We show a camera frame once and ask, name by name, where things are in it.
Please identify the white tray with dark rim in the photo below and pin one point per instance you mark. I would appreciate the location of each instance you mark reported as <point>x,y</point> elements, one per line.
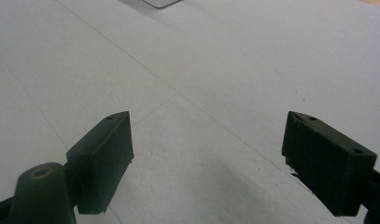
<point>161,2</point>

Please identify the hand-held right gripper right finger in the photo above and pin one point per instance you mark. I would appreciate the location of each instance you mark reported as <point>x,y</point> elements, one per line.
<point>324,165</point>

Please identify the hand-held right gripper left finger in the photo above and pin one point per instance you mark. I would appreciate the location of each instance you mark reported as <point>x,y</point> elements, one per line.
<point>100,161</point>

